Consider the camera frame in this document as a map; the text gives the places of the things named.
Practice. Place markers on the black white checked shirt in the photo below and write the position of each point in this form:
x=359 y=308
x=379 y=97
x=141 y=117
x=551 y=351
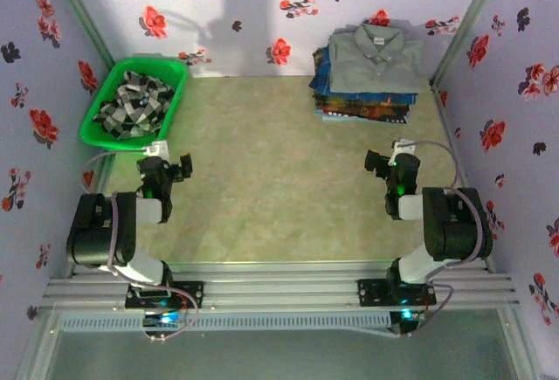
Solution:
x=131 y=109

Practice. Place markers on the dark orange patterned folded shirt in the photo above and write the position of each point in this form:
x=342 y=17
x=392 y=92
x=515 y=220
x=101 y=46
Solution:
x=362 y=110

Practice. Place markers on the light blue folded shirt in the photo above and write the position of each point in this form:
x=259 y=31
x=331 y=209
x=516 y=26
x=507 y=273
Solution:
x=336 y=119

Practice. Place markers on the blue patterned folded shirt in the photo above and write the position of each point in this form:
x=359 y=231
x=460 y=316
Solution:
x=321 y=78

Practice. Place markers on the grey folded shirt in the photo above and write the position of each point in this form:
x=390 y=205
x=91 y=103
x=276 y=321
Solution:
x=375 y=61

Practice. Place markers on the green plastic basket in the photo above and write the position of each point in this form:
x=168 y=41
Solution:
x=131 y=64

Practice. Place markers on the right controller board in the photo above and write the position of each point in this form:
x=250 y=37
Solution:
x=408 y=314

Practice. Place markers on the controller board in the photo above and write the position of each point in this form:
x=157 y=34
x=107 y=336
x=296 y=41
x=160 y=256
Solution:
x=408 y=314
x=163 y=319

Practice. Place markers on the left controller board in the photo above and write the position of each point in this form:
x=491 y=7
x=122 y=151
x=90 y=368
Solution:
x=163 y=319

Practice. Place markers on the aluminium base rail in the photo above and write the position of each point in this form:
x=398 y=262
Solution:
x=279 y=284

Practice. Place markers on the aluminium corner post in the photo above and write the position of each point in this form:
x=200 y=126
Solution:
x=469 y=17
x=78 y=8

